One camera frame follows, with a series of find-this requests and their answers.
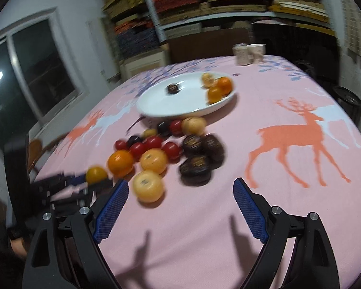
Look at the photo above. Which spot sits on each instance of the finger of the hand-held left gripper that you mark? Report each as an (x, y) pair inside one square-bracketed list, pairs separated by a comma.
[(75, 180), (78, 192)]

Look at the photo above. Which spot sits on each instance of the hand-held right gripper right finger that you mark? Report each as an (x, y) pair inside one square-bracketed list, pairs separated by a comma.
[(251, 210)]

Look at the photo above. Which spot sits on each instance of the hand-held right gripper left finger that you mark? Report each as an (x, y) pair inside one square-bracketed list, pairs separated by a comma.
[(111, 210)]

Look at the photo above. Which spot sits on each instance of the small yellow-orange citrus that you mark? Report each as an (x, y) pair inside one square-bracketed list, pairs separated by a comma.
[(96, 174)]

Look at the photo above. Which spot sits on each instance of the black tomato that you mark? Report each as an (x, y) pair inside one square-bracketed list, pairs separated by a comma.
[(134, 140), (163, 127)]

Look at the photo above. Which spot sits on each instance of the white oval plate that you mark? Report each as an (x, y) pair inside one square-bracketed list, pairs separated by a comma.
[(186, 102)]

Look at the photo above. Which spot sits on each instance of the dark carved furniture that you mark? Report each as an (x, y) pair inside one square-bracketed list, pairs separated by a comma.
[(16, 180)]

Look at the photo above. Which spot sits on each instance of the wooden chair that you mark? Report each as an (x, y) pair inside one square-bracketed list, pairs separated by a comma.
[(34, 150)]

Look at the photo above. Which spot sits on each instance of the pink deer print tablecloth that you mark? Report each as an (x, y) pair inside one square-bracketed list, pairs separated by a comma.
[(198, 231)]

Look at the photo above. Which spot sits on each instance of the small yellow fruit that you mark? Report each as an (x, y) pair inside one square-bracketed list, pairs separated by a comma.
[(149, 133)]

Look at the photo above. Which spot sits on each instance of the window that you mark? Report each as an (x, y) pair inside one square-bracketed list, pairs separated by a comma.
[(33, 66)]

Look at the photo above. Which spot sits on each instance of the cardboard box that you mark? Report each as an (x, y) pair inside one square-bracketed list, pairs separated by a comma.
[(144, 63)]

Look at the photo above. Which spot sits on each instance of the black waste bin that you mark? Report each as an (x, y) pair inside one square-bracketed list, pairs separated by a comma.
[(347, 101)]

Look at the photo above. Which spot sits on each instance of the pile of patterned boxes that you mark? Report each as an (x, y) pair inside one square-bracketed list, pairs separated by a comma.
[(132, 36)]

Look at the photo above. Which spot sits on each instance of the printed drink can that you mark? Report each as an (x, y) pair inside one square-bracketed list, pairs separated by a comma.
[(241, 54)]

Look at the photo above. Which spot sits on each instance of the printed paper cup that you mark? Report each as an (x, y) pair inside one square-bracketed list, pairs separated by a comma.
[(256, 52)]

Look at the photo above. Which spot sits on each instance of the brown chair back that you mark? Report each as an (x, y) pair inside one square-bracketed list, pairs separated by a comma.
[(207, 43)]

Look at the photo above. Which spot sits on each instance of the metal shelf rack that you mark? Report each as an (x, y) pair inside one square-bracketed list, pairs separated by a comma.
[(228, 15)]

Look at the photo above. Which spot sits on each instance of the stack of woven gift boxes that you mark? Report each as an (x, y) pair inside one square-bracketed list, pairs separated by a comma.
[(234, 0)]

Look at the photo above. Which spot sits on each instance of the beige hanging panels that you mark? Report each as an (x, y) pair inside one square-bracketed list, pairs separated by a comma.
[(356, 27)]

